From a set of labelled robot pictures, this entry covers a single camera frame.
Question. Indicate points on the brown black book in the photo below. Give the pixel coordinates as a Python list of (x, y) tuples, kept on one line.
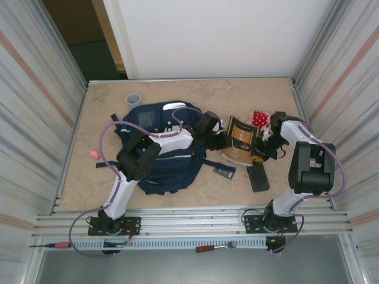
[(241, 139)]

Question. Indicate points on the black phone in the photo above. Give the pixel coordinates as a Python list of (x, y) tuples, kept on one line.
[(260, 180)]

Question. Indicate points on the clear plastic pen box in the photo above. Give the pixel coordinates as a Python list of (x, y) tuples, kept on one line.
[(225, 173)]

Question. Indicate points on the navy blue backpack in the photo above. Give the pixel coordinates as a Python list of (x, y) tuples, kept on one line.
[(174, 171)]

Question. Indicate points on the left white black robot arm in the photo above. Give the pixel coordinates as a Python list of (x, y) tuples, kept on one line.
[(174, 140)]

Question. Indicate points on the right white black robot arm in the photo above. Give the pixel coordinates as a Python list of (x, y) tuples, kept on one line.
[(296, 133)]

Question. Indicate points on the pink plush toy red dress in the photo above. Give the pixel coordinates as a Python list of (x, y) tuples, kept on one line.
[(260, 117)]

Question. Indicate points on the grey plastic cup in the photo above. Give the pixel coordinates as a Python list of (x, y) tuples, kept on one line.
[(133, 100)]

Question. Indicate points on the small pink pig figure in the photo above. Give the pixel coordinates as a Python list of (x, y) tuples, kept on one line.
[(95, 154)]

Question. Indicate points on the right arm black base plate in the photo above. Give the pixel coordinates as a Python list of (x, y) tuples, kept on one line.
[(253, 225)]

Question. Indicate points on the aluminium rail frame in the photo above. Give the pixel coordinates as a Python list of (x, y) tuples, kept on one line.
[(192, 220)]

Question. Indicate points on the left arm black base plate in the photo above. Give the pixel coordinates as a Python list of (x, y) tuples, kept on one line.
[(131, 226)]

